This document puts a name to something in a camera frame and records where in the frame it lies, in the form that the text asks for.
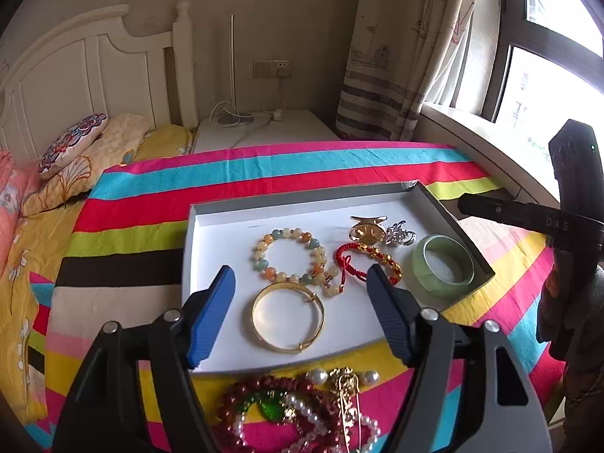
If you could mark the green jade bangle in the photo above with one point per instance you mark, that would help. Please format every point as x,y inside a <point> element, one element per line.
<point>443,266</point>

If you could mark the pink floral folded quilt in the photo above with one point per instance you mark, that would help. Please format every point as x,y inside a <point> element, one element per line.
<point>17,183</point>

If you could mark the white bed headboard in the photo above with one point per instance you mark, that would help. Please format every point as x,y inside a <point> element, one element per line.
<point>90,63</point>

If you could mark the colourful striped cloth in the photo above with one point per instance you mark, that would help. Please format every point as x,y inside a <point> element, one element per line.
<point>280,410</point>

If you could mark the window frame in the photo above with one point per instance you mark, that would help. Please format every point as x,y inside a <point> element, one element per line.
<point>516,31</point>

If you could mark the grey cardboard tray box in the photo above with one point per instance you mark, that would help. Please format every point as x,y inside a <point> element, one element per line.
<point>295,237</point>

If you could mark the wall socket plate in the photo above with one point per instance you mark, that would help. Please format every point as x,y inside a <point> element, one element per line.
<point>272,69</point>

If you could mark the embroidered round cushion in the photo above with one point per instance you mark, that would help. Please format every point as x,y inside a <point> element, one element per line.
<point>70,144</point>

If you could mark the yellow patterned pillow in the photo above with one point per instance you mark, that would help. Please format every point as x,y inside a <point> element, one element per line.
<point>115,146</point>

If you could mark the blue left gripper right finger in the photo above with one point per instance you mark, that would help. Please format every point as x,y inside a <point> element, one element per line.
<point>396,310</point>

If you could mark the white bedside table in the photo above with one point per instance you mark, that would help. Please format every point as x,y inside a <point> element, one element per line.
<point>296,125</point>

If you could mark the gold bangle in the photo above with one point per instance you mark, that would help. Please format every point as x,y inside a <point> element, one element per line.
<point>287,317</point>

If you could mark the silver leaf brooch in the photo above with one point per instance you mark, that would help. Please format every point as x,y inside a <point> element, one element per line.
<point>397,235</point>

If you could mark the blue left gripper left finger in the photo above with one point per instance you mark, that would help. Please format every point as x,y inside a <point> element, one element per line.
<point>204,313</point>

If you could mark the white desk lamp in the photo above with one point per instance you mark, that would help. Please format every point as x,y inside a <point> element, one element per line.
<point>228,111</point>

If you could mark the patterned striped curtain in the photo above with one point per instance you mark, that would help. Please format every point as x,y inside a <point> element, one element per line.
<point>403,54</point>

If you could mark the pearl earring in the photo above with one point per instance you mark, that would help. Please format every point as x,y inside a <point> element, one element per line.
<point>317,376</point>
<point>370,377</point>

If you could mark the yellow floral bedsheet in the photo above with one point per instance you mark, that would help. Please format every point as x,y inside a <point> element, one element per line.
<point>28,292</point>

